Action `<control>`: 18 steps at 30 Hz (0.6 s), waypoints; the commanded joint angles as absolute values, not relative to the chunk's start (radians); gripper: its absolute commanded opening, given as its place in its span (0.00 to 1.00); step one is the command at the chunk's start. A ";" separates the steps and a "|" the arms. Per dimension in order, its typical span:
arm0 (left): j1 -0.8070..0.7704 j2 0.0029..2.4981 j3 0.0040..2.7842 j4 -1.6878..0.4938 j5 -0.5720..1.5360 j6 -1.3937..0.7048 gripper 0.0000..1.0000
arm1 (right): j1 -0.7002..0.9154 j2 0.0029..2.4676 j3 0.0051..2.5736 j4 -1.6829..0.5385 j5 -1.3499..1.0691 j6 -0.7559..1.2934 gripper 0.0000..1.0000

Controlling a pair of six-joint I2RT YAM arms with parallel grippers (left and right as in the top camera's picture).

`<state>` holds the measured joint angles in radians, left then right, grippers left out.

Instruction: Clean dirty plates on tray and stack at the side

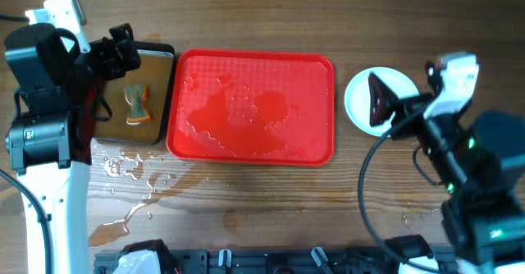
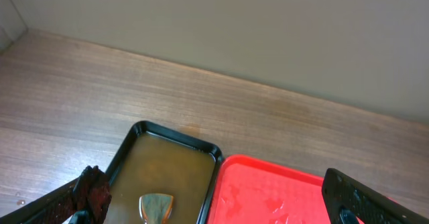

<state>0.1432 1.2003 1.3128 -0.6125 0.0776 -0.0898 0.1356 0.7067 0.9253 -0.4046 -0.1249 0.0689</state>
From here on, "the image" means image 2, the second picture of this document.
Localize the red plastic tray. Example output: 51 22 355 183
207 155 330 224

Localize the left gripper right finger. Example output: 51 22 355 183
322 168 428 224

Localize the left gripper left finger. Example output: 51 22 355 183
1 166 112 224

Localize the orange green sponge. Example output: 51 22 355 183
139 193 174 224

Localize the black water tray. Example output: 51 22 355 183
105 121 224 224

